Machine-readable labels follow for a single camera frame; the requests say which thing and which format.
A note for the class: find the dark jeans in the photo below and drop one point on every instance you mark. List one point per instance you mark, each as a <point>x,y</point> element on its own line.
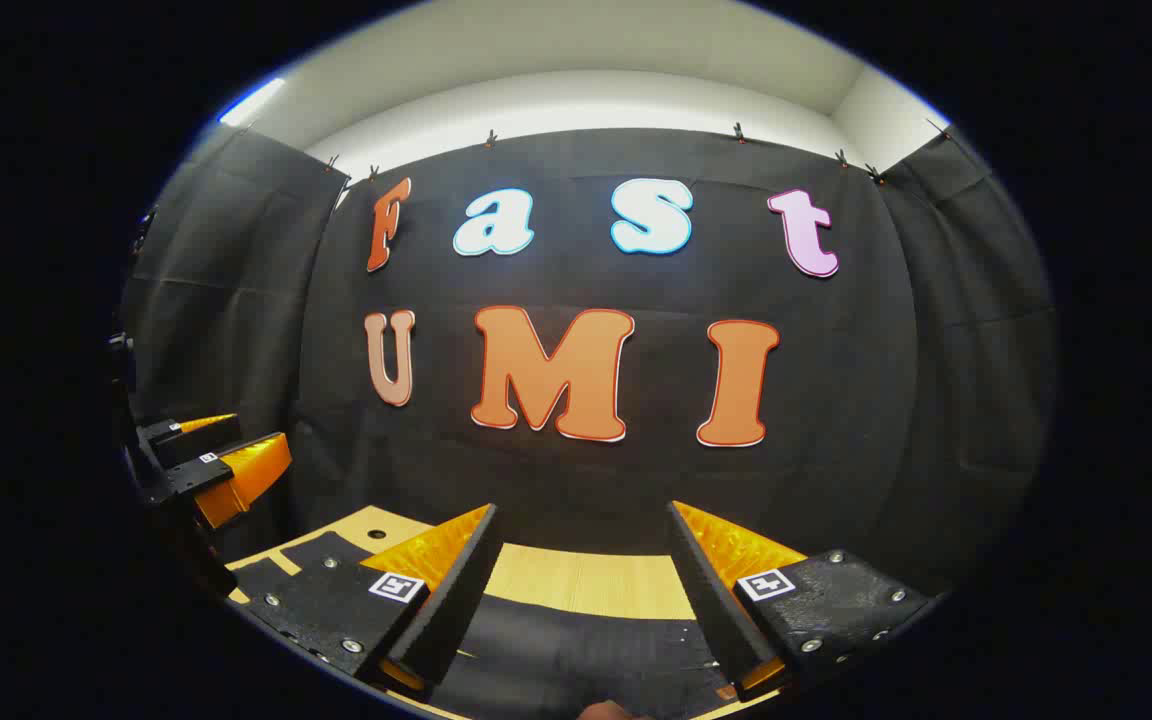
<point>576,650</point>

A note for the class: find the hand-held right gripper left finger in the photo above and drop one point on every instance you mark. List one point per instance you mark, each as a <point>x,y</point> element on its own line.
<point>451,610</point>

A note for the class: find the black backdrop cloth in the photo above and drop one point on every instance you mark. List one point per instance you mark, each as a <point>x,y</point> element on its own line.
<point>436,470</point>

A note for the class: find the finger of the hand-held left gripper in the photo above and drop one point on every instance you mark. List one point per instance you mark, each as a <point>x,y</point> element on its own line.
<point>186,478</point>
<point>196,440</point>

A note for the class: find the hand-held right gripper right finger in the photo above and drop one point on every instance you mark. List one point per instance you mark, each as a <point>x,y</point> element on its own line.
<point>716,610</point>

